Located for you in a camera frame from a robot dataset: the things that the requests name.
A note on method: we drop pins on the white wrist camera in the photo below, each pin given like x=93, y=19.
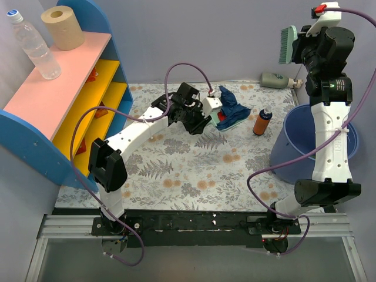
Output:
x=324, y=18
x=210, y=104

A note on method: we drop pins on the grey lotion bottle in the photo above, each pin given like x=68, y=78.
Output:
x=278, y=81

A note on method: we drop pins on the orange item middle shelf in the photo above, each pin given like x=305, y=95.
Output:
x=101, y=112

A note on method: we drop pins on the brown toilet paper roll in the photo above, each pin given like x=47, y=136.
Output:
x=63, y=27

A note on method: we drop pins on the blue pink yellow shelf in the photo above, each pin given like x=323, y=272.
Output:
x=45, y=121

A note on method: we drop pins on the clear plastic water bottle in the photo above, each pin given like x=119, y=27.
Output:
x=33, y=44

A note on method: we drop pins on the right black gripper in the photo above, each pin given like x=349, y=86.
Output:
x=298, y=44

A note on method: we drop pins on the orange item shelf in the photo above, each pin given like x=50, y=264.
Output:
x=101, y=112
x=81, y=148
x=92, y=76

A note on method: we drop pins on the orange item lower shelf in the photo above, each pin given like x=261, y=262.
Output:
x=81, y=148

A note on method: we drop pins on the green dustpan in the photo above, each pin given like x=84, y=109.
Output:
x=215, y=120

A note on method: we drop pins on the orange spray bottle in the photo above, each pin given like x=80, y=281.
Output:
x=262, y=121

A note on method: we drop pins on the dark blue paper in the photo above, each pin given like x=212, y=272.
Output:
x=233, y=111

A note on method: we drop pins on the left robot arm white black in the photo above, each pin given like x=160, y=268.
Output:
x=108, y=157

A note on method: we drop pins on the red paper scrap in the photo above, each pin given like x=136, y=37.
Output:
x=221, y=116

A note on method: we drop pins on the green hand brush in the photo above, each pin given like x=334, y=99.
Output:
x=287, y=37

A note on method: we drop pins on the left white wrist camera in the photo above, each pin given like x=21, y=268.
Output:
x=210, y=104

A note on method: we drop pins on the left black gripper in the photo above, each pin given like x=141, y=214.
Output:
x=197, y=120

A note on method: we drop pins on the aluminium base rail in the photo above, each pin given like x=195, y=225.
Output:
x=162, y=228

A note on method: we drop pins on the blue plastic bucket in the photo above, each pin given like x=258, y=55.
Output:
x=307, y=127

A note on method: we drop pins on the orange item upper shelf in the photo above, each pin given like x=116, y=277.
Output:
x=92, y=76

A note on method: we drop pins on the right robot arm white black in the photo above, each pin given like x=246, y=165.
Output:
x=330, y=90

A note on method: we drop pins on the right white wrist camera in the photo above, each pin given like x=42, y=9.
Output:
x=324, y=18

